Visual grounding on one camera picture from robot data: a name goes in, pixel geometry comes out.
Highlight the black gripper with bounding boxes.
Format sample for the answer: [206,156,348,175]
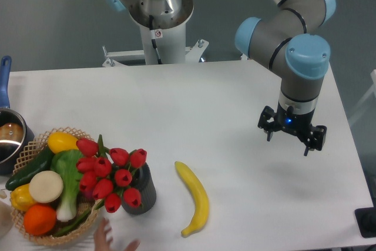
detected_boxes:
[257,105,327,156]

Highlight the dark grey ribbed vase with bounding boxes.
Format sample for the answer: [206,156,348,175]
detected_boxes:
[122,163,156,215]

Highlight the red tulip bouquet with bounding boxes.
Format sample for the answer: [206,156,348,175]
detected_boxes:
[76,136,147,213]

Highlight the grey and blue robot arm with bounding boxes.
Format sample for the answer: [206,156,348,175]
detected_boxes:
[105,0,336,151]

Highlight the person's hand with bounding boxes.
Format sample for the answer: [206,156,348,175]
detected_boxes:
[93,217,140,251]

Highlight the yellow banana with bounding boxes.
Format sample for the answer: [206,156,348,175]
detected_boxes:
[174,161,210,237]

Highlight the black device at edge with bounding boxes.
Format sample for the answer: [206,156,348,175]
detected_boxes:
[354,207,375,238]

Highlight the green bok choy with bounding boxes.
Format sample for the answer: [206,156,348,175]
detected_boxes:
[51,149,83,222]

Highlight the yellow squash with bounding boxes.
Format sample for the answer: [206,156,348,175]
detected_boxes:
[47,132,78,154]

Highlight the green chili pepper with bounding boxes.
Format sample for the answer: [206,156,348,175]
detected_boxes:
[53,209,91,237]

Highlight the green cucumber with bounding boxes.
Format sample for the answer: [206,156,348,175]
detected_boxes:
[5,146,55,191]

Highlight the woven wicker basket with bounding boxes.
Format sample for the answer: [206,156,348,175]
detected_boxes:
[11,127,99,247]

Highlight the orange fruit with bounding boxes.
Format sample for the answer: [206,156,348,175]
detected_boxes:
[23,204,56,236]

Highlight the yellow bell pepper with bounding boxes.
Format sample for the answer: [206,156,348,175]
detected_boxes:
[10,184,36,212]

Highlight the white garlic piece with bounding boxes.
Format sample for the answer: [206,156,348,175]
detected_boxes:
[0,189,7,199]

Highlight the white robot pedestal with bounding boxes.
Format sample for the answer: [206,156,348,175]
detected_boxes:
[102,0,210,68]

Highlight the blue handled saucepan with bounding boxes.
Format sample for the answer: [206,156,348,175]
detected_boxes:
[1,55,35,175]

